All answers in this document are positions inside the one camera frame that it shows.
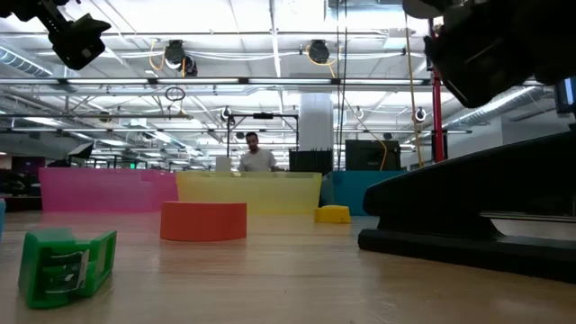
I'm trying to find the person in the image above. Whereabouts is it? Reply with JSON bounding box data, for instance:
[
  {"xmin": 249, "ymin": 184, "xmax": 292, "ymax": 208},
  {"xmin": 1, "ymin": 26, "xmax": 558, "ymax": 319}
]
[{"xmin": 238, "ymin": 131, "xmax": 278, "ymax": 173}]

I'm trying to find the yellow hanging cord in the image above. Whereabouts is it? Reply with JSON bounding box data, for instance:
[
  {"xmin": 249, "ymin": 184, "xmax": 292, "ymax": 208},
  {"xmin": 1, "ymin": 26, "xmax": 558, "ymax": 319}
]
[{"xmin": 403, "ymin": 13, "xmax": 427, "ymax": 170}]

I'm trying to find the large black crate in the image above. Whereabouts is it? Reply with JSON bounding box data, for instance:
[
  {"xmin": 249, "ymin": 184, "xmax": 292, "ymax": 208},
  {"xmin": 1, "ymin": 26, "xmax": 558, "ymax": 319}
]
[{"xmin": 344, "ymin": 139, "xmax": 401, "ymax": 172}]

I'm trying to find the green staple remover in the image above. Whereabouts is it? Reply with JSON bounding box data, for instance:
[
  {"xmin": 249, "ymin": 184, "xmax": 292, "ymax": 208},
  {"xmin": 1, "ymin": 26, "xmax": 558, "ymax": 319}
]
[{"xmin": 17, "ymin": 227, "xmax": 118, "ymax": 311}]

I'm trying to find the yellow staple remover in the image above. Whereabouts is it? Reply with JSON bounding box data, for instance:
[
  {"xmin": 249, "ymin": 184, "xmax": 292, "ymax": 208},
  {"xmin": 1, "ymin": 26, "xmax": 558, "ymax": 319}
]
[{"xmin": 313, "ymin": 204, "xmax": 352, "ymax": 225}]

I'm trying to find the black background rig frame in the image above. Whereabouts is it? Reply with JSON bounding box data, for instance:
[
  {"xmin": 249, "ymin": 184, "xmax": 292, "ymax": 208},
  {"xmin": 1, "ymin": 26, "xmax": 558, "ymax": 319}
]
[{"xmin": 226, "ymin": 112, "xmax": 301, "ymax": 158}]

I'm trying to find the yellow plastic bin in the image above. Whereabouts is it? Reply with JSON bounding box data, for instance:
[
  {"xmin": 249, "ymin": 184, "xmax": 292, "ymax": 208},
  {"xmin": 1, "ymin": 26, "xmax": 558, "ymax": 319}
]
[{"xmin": 175, "ymin": 170, "xmax": 323, "ymax": 215}]

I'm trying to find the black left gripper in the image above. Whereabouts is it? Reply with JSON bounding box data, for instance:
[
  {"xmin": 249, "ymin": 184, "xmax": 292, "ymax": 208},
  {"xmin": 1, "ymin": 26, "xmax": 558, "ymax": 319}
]
[{"xmin": 0, "ymin": 0, "xmax": 112, "ymax": 71}]

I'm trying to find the blue plastic bin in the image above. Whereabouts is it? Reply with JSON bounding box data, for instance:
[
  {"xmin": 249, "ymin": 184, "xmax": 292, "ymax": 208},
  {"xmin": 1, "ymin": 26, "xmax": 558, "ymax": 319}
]
[{"xmin": 319, "ymin": 169, "xmax": 409, "ymax": 216}]

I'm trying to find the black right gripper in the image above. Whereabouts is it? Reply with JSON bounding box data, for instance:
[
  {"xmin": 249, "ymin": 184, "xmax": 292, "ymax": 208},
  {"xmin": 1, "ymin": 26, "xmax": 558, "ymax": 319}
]
[{"xmin": 424, "ymin": 0, "xmax": 541, "ymax": 110}]

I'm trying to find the pink plastic bin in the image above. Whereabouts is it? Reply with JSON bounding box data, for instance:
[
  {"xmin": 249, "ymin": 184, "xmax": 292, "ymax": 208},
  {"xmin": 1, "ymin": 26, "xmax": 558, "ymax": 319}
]
[{"xmin": 39, "ymin": 167, "xmax": 179, "ymax": 213}]

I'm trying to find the orange tape roll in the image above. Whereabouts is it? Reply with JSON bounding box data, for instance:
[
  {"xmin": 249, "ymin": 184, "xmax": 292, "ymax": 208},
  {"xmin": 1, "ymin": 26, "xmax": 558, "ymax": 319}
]
[{"xmin": 159, "ymin": 200, "xmax": 248, "ymax": 243}]

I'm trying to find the computer monitor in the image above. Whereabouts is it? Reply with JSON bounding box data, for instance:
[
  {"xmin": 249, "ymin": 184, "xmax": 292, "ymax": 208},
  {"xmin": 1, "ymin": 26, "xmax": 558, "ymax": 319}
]
[{"xmin": 553, "ymin": 76, "xmax": 576, "ymax": 114}]

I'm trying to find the black stapler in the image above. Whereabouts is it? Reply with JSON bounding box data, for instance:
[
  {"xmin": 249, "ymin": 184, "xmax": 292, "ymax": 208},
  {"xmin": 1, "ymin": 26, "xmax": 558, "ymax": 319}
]
[{"xmin": 357, "ymin": 130, "xmax": 576, "ymax": 285}]

